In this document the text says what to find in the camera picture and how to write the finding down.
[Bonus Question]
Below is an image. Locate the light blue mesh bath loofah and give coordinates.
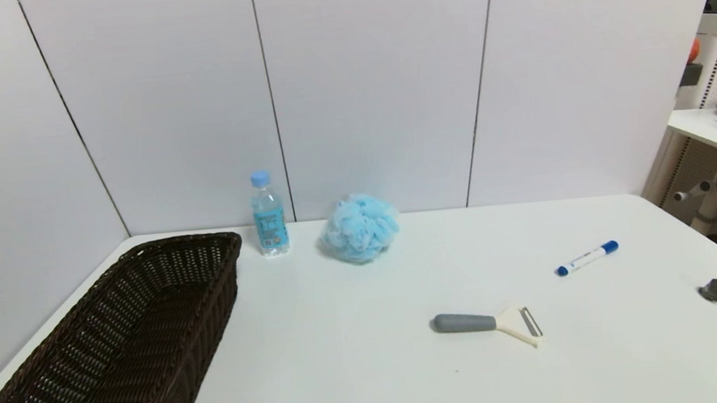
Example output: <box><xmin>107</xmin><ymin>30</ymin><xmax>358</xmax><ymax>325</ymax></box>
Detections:
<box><xmin>314</xmin><ymin>190</ymin><xmax>404</xmax><ymax>268</ymax></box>

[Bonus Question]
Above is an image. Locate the brown woven wicker basket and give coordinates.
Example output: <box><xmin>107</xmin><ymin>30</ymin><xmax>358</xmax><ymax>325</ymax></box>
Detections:
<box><xmin>0</xmin><ymin>230</ymin><xmax>257</xmax><ymax>403</ymax></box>

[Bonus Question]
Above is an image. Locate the clear water bottle blue cap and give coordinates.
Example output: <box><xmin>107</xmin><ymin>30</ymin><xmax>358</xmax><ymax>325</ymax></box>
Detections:
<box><xmin>248</xmin><ymin>168</ymin><xmax>291</xmax><ymax>259</ymax></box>

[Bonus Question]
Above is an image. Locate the white marker blue cap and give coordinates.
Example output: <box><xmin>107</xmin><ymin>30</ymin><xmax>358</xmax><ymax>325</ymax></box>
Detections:
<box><xmin>554</xmin><ymin>239</ymin><xmax>622</xmax><ymax>278</ymax></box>

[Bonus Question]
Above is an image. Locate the white side table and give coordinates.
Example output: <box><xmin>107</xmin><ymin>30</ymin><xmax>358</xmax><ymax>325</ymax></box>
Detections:
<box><xmin>635</xmin><ymin>107</ymin><xmax>717</xmax><ymax>248</ymax></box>

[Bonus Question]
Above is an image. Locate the small dark metal knob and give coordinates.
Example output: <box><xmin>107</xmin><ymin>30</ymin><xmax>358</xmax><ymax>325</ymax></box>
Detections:
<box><xmin>697</xmin><ymin>278</ymin><xmax>717</xmax><ymax>307</ymax></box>

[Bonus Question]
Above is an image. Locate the grey handled cream peeler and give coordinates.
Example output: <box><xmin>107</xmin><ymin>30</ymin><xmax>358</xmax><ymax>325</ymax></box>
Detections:
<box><xmin>431</xmin><ymin>304</ymin><xmax>546</xmax><ymax>358</ymax></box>

